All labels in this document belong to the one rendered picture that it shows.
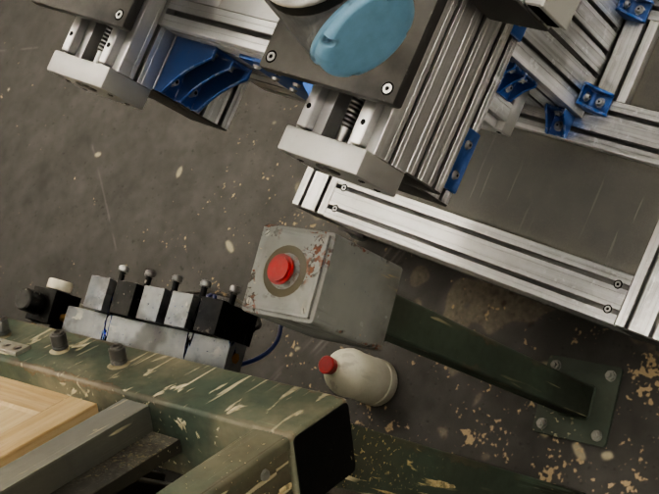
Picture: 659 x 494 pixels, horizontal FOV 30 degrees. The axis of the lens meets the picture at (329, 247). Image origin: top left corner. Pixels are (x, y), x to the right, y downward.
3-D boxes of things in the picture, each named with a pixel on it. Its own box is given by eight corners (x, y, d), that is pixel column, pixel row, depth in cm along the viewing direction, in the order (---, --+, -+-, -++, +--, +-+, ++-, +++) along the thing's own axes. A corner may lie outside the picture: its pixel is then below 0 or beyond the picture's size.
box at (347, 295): (407, 269, 168) (333, 231, 154) (385, 353, 166) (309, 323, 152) (337, 258, 175) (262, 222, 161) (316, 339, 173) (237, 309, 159)
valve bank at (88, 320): (326, 313, 196) (232, 273, 177) (303, 400, 194) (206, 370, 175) (112, 272, 226) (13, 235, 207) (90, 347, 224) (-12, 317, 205)
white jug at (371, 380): (404, 365, 253) (351, 343, 237) (392, 411, 251) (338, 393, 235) (366, 356, 259) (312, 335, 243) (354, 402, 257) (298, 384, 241)
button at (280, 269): (304, 259, 156) (294, 254, 154) (295, 289, 155) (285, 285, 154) (279, 255, 158) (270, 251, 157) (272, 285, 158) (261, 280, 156)
